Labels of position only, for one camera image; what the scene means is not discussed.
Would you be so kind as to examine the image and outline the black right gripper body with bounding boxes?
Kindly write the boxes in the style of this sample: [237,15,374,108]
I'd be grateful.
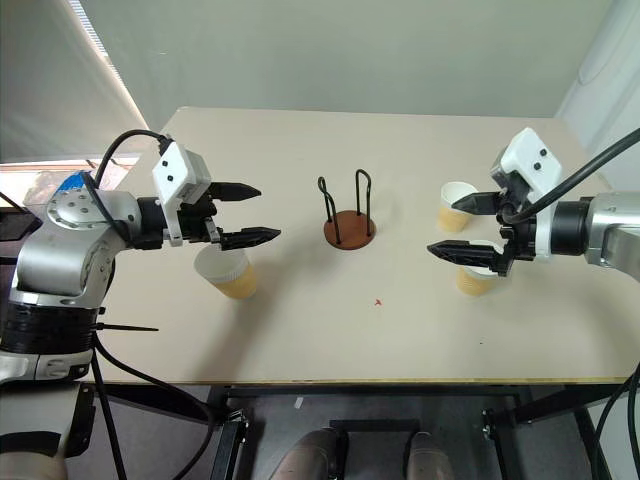
[494,172,540,263]

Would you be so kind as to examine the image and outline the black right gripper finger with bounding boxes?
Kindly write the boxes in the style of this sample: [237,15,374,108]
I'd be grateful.
[449,190,504,218]
[425,239,514,278]

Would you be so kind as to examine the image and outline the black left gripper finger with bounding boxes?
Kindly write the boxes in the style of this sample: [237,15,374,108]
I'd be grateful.
[208,182,263,203]
[219,226,283,252]

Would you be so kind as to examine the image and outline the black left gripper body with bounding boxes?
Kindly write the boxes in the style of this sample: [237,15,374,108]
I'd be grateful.
[177,194,224,246]

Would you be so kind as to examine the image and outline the white and yellow paper cup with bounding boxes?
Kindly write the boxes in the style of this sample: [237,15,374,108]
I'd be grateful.
[193,244,258,301]
[435,181,479,235]
[455,239,502,298]

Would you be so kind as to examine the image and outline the blue object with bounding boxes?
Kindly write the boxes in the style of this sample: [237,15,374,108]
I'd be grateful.
[56,171,97,195]

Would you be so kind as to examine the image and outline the white curtain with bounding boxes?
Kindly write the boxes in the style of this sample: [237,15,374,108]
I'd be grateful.
[553,0,640,194]

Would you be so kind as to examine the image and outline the white window roller blind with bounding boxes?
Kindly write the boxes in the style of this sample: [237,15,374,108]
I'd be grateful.
[0,0,152,165]

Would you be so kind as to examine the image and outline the dark rounded shape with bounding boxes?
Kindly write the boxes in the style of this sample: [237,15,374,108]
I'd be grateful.
[406,431,455,480]
[271,428,347,480]

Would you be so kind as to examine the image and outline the grey robot body panel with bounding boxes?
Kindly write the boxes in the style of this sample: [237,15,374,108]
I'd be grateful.
[0,382,97,480]

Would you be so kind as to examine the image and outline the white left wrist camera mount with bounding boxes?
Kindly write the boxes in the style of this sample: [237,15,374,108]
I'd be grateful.
[151,140,212,248]

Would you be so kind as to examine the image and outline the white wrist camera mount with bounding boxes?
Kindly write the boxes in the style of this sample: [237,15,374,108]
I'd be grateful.
[151,140,212,248]
[489,126,564,262]

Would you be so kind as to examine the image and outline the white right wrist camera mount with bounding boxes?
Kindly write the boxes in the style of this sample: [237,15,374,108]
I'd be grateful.
[489,126,564,262]

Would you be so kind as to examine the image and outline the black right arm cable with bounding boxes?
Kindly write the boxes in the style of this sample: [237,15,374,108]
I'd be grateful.
[497,126,640,225]

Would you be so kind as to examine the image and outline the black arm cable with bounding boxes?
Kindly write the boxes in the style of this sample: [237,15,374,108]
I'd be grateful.
[82,129,172,242]
[497,126,640,225]

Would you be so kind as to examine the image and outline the brown cup rack, black wires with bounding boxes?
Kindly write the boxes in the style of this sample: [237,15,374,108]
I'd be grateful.
[317,168,378,252]

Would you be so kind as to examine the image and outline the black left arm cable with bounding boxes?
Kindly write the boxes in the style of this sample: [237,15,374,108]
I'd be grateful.
[82,129,172,242]

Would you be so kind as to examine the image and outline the black cable tie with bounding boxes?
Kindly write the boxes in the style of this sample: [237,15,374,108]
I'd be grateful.
[95,322,161,335]

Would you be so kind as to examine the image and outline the black metal table frame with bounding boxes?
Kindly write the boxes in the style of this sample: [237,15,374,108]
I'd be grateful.
[94,382,629,480]

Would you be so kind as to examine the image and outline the black hanging cable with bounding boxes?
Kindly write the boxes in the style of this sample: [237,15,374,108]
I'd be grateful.
[88,337,217,480]
[593,363,640,480]

